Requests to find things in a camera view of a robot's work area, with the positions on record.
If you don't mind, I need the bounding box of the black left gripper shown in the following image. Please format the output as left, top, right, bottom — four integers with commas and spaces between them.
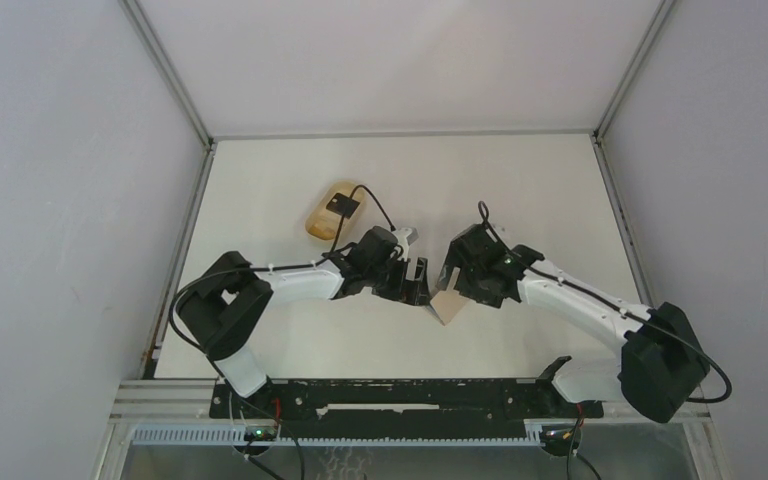
365, 253, 431, 307

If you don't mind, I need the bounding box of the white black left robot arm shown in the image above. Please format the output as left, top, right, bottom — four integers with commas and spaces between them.
170, 226, 431, 417

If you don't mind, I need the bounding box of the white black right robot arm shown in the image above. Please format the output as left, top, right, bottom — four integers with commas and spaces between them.
438, 224, 714, 423

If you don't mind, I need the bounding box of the black VIP card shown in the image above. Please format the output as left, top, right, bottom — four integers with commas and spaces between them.
326, 192, 361, 218

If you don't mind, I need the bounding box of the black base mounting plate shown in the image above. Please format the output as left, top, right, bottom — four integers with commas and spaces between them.
208, 378, 603, 420

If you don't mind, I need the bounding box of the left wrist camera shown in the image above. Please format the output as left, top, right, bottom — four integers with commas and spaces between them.
392, 227, 419, 249

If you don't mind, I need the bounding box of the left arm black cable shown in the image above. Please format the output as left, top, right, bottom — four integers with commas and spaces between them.
169, 185, 399, 359

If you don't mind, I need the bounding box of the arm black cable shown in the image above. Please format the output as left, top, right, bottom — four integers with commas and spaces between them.
476, 201, 734, 405
169, 185, 399, 359

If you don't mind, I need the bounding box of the aluminium frame rail right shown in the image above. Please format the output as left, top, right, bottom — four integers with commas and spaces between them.
592, 0, 680, 256

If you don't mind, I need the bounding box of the aluminium frame rail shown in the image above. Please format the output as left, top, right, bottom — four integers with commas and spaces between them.
212, 128, 595, 143
122, 0, 216, 286
592, 0, 680, 256

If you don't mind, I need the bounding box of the aluminium frame rail back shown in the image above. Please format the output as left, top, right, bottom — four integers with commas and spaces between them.
212, 128, 595, 143

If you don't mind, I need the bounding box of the white slotted cable duct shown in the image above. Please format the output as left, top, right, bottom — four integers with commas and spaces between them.
131, 423, 544, 447

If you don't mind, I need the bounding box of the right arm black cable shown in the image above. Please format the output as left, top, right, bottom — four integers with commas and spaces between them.
476, 201, 734, 405

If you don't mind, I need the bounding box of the front aluminium rail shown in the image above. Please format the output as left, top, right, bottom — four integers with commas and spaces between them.
108, 379, 713, 424

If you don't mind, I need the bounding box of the aluminium frame rail left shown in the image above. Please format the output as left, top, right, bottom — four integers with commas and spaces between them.
122, 0, 216, 286

